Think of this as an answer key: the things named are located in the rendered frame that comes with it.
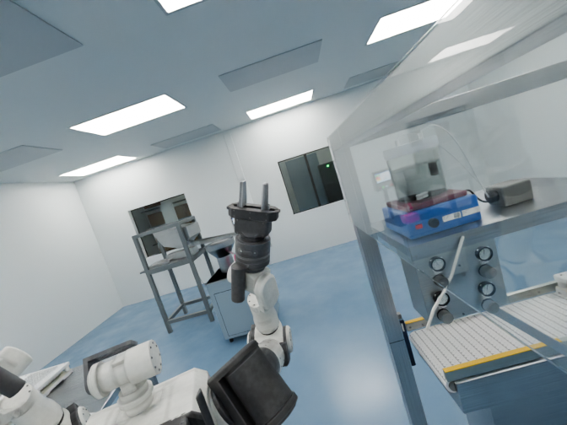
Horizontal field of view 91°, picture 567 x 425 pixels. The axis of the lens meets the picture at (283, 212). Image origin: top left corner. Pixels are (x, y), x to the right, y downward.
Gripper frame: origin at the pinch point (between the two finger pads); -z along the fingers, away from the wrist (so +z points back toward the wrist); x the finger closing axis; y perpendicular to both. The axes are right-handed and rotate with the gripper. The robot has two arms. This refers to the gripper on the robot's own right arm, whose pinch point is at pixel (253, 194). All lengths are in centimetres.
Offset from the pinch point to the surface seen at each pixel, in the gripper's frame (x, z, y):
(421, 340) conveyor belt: -56, 57, 30
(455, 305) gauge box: -54, 28, 11
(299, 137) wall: 66, 21, 505
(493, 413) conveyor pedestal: -75, 66, 14
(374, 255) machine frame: -36, 30, 40
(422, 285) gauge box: -44, 23, 10
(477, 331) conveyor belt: -73, 50, 31
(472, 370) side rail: -63, 49, 11
